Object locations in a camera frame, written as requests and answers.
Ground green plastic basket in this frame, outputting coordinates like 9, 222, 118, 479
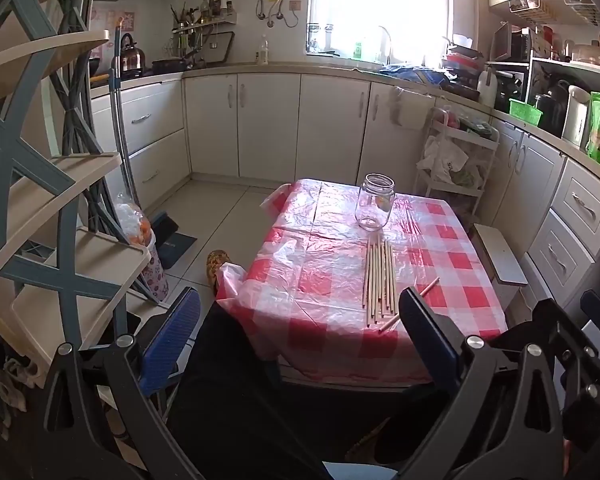
509, 99, 544, 127

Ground bag of green vegetables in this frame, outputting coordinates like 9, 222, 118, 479
450, 165, 483, 189

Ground white trolley rack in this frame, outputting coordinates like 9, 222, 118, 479
414, 107, 501, 216

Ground white base cabinets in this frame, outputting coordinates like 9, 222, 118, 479
87, 72, 600, 331

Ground microwave oven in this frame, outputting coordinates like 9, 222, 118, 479
490, 22, 535, 63

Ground white thermos pot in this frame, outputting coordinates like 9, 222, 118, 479
561, 85, 592, 148

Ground white patterned cloth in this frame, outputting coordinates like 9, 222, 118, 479
0, 357, 38, 413

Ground white plastic jug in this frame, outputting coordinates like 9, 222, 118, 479
477, 67, 499, 108

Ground kitchen window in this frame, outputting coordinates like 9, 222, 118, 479
307, 0, 453, 58

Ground steel kettle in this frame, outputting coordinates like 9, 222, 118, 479
118, 33, 147, 74

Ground black toaster oven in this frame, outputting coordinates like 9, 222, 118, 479
494, 69, 527, 113

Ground wall utensil rack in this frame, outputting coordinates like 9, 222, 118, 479
171, 0, 238, 36

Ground wooden spiral staircase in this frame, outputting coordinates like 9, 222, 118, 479
0, 0, 153, 391

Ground steel faucet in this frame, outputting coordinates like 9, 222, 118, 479
377, 25, 394, 64

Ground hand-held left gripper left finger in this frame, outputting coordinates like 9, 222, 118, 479
42, 286, 203, 480

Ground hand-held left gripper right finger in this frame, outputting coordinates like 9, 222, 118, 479
397, 287, 562, 480

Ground white stool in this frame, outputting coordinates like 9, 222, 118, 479
471, 222, 529, 311

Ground black pot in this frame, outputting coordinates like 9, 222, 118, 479
88, 56, 112, 83

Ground dark blue dustpan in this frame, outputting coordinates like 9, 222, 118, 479
150, 210, 198, 270

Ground white plastic bag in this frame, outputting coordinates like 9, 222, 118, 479
416, 135, 470, 184

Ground black frying pan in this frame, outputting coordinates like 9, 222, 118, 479
151, 50, 203, 73

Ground black kitchen appliance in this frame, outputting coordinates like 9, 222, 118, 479
534, 80, 571, 137

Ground grey blue mop pole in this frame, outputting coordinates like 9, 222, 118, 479
109, 16, 143, 211

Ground clear glass jar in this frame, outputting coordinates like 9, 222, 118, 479
355, 173, 397, 232

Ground pale wooden chopstick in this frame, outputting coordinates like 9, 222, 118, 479
378, 276, 440, 332

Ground row of wooden chopsticks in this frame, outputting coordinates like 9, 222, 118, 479
362, 232, 398, 328

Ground blue bag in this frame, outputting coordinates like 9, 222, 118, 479
380, 62, 462, 86

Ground person's black trousers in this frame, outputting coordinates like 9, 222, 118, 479
167, 305, 433, 480

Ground floral waste bin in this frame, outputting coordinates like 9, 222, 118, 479
140, 232, 170, 303

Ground red checked plastic tablecloth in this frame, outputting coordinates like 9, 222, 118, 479
215, 177, 510, 386

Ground patterned slipper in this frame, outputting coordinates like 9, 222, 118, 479
206, 249, 233, 293

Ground bag of oranges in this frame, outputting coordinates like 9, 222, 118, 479
112, 191, 155, 251

